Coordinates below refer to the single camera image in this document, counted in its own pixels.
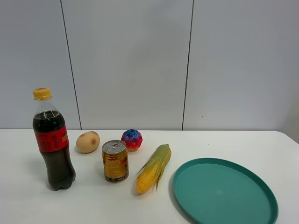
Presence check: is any rainbow glitter ball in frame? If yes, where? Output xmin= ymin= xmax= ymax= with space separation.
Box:
xmin=121 ymin=129 xmax=143 ymax=152

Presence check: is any gold energy drink can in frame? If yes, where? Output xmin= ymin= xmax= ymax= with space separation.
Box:
xmin=102 ymin=140 xmax=129 ymax=183

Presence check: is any yellow corn cob with husk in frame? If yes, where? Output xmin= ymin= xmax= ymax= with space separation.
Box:
xmin=136 ymin=144 xmax=171 ymax=194

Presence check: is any beige potato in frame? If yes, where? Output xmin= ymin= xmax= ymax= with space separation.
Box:
xmin=76 ymin=131 xmax=100 ymax=154

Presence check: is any cola bottle yellow cap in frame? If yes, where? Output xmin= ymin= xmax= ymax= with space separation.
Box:
xmin=32 ymin=87 xmax=76 ymax=191

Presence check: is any teal round plate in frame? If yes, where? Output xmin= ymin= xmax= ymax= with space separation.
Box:
xmin=172 ymin=158 xmax=278 ymax=224

